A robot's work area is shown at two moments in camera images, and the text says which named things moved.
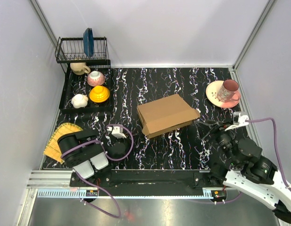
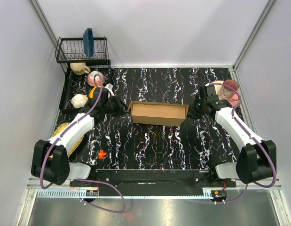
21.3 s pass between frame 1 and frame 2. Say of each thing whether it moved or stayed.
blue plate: stayed
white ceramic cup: stayed
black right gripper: moved
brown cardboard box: moved
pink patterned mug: stayed
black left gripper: moved
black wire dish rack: stayed
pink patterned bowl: stayed
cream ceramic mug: stayed
